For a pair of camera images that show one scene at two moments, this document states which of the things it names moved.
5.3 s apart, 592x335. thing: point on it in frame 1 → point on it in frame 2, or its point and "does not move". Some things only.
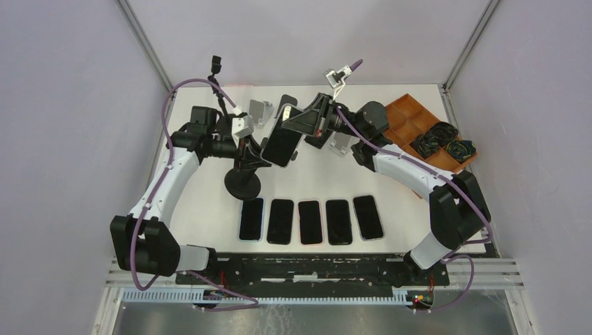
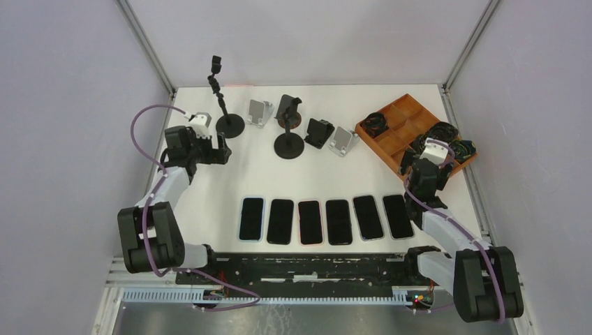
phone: (368, 219) does not move
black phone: (280, 221) does not move
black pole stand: (242, 183) → (290, 145)
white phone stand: (341, 143) does not move
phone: (252, 223) does not move
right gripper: (311, 121) → (408, 157)
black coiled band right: (462, 150) does not move
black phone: (338, 221) does not move
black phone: (282, 142) → (400, 222)
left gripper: (248, 155) → (216, 156)
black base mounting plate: (311, 274) does not move
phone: (311, 222) does not move
